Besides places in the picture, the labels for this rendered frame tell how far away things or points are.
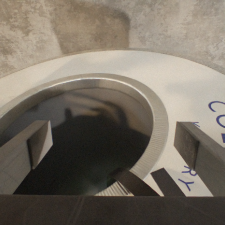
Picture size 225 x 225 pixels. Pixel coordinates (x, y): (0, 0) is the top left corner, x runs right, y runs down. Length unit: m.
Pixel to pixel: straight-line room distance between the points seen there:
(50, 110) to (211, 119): 0.61
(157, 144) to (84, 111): 0.49
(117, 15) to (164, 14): 0.28
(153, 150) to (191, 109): 0.18
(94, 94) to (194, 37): 0.75
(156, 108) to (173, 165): 0.18
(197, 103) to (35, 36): 1.12
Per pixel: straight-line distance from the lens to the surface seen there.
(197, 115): 0.49
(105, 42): 1.19
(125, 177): 0.35
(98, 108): 0.79
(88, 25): 1.19
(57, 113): 0.80
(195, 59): 0.80
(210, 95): 0.58
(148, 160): 0.37
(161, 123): 0.45
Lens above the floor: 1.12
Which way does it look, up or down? 49 degrees down
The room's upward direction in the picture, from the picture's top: 169 degrees counter-clockwise
